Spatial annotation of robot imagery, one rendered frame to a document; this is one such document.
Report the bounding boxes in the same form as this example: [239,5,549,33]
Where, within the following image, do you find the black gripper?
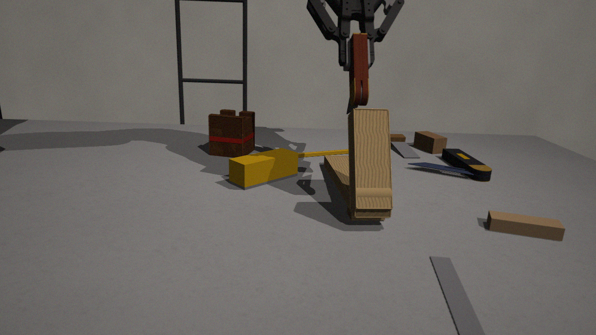
[306,0,404,71]

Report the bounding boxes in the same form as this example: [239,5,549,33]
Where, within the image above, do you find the yellow rectangular block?
[229,148,298,190]

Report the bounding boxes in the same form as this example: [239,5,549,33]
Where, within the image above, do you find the brown rectangular wooden block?
[487,210,565,241]

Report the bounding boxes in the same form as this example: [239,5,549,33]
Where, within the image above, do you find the grey flat bar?
[430,256,485,335]

